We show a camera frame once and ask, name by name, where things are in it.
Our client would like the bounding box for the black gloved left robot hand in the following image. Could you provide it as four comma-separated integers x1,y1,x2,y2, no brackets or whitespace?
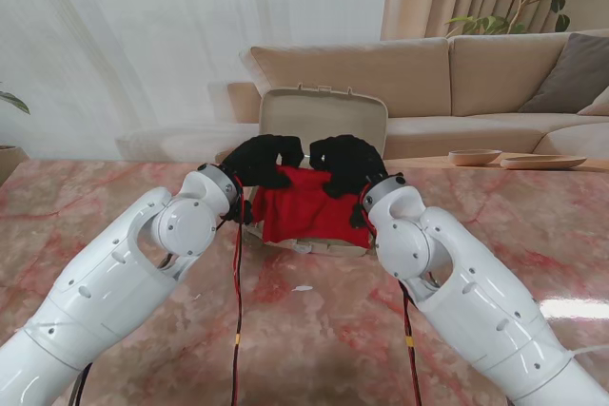
222,134,305,191

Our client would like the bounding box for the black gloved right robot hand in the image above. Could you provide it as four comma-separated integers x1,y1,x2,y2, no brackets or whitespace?
308,134,389,199

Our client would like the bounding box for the beige hard-shell suitcase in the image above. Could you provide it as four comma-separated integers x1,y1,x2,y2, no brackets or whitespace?
242,84,389,259

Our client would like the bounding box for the red shirt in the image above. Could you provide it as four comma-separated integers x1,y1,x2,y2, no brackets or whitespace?
249,164,372,250

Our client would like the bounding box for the deep wooden bowl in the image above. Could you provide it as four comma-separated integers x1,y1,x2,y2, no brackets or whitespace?
448,149,503,167

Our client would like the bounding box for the beige sectional sofa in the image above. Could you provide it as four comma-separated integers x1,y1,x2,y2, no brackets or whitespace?
215,29,609,165

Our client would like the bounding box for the white sheer curtain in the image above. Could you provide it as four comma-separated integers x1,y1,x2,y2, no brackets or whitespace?
0,0,394,163

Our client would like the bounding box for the shallow wooden dish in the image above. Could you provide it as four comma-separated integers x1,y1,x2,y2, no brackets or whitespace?
499,154,589,170

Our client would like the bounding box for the brown sofa cushion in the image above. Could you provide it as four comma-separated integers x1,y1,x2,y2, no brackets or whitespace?
518,32,609,116

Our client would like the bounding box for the beige plant pot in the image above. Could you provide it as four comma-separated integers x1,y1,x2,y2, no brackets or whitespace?
0,145,30,187

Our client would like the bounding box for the cream sofa cushion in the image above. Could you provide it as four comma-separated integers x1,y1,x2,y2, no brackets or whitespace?
578,89,609,118

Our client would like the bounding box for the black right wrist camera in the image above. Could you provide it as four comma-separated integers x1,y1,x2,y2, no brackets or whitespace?
349,201,373,232

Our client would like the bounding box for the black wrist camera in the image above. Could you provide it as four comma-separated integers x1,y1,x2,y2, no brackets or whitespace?
349,201,373,232
221,199,253,226

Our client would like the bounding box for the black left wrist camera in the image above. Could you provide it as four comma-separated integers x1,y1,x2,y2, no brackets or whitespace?
221,199,253,226

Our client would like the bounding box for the red-black left arm cable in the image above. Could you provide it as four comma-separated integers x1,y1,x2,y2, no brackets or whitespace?
229,186,249,406

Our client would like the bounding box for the red-black arm cable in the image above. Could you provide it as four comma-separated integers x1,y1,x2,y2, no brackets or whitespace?
401,281,425,406
229,186,249,406

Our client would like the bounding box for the red-black right arm cable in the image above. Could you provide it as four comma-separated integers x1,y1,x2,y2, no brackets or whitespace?
401,281,425,406

